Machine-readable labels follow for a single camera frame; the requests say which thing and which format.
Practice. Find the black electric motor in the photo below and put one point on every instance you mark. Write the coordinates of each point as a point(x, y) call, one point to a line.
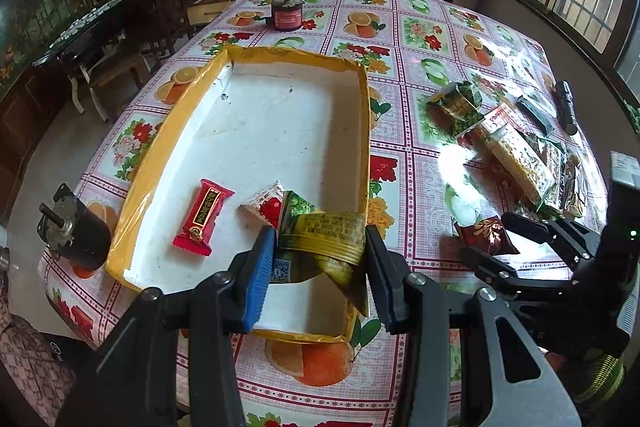
point(85, 237)

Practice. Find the yellow-edged white cardboard box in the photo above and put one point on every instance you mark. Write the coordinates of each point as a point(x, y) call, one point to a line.
point(280, 117)

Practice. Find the dark red jar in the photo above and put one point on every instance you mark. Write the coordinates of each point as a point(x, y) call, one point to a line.
point(286, 17)

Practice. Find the green pea snack packet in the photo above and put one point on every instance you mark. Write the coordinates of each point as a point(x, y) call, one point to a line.
point(457, 107)
point(550, 147)

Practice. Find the flower painting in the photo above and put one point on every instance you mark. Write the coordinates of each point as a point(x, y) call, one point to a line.
point(30, 7)

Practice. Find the long cracker packet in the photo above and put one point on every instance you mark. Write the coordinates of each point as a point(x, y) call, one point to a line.
point(522, 162)

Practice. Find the wooden side table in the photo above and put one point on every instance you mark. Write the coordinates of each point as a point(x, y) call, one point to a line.
point(207, 11)

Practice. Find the person's patterned clothing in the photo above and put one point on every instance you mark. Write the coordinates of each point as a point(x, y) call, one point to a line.
point(30, 367)

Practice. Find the dark red snack packet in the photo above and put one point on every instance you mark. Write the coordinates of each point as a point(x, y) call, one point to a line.
point(487, 232)

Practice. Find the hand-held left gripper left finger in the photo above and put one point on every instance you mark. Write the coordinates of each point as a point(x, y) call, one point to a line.
point(260, 279)

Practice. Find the row of mahjong tiles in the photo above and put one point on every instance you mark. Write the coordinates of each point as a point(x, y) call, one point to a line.
point(100, 10)

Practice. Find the white red snack packet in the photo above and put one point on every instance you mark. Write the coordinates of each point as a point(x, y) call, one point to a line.
point(265, 204)

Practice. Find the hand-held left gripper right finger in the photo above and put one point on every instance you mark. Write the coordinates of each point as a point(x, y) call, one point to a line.
point(381, 282)

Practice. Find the black glossy table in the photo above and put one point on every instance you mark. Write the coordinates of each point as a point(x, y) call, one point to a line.
point(85, 32)

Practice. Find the orange cracker packet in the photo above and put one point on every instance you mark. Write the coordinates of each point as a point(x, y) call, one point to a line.
point(500, 119)

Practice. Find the silver foil snack packet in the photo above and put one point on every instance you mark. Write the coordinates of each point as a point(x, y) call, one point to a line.
point(575, 187)

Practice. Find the dark grey snack packet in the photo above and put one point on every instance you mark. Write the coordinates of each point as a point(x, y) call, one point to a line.
point(535, 114)

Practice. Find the green yellow snack packet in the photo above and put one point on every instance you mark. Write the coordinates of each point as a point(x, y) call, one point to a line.
point(325, 232)

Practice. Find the floral fruit print tablecloth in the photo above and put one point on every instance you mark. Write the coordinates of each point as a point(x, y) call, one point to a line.
point(415, 179)

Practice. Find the black flashlight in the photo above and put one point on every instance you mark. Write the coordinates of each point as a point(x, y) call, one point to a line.
point(566, 107)

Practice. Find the gold coiled spring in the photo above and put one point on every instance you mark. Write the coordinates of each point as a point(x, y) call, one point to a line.
point(600, 372)

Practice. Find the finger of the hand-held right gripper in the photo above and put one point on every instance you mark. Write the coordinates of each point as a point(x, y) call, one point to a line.
point(505, 274)
point(550, 234)

